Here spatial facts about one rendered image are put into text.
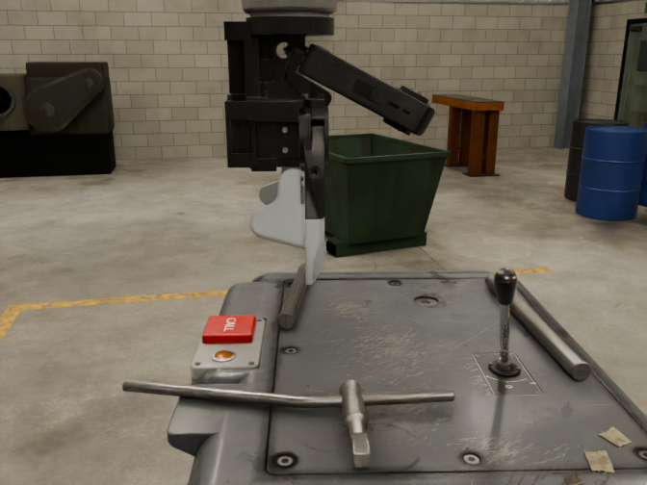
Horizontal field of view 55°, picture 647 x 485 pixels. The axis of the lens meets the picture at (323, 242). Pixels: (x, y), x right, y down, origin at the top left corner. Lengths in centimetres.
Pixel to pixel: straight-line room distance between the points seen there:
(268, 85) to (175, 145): 971
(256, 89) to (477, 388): 38
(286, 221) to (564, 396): 35
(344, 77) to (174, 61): 964
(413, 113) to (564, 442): 32
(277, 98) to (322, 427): 30
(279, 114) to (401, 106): 10
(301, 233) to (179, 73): 966
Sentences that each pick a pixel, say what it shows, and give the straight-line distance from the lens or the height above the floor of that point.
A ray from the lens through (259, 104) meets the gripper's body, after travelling 49.
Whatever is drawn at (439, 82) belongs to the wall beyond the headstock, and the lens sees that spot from 1089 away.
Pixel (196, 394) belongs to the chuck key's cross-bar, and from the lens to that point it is 65.
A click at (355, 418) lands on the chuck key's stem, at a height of 127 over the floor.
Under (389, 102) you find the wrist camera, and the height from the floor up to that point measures 155.
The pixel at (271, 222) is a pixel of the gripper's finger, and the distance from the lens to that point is 49.
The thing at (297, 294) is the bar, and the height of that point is 128.
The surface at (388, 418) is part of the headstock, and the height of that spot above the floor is 125.
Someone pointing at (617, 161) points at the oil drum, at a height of 60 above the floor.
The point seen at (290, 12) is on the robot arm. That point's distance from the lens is 49.
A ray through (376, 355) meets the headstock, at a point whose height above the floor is 125.
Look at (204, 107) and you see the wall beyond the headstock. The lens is 1015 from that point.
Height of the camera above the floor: 159
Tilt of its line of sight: 17 degrees down
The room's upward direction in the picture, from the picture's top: straight up
